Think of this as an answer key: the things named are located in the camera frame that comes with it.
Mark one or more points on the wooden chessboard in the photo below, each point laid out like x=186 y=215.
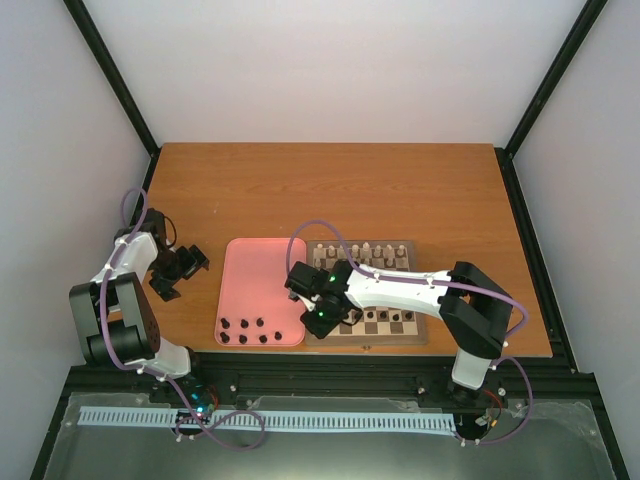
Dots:
x=368 y=333

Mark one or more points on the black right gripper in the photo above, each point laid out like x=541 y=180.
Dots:
x=320 y=329

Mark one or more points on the light blue cable duct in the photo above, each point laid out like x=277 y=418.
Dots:
x=272 y=421

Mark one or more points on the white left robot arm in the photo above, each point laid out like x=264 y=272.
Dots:
x=114 y=320

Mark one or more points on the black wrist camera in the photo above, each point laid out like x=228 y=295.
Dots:
x=159 y=225
x=305 y=280

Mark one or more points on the pink plastic tray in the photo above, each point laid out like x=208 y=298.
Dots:
x=252 y=287

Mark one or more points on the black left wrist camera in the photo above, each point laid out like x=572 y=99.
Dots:
x=159 y=225

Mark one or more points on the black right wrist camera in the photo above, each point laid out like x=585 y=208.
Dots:
x=305 y=280

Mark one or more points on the white chess pieces row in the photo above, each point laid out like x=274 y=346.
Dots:
x=393 y=255

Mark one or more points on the controller board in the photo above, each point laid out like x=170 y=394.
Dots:
x=202 y=399
x=477 y=425

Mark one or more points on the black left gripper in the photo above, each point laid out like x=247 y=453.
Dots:
x=164 y=286

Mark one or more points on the right controller board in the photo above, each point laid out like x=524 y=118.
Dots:
x=477 y=425

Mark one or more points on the left controller board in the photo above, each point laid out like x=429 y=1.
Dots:
x=202 y=399

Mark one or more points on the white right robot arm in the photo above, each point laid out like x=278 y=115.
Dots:
x=475 y=311

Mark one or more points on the black aluminium frame rail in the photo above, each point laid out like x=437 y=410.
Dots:
x=242 y=376

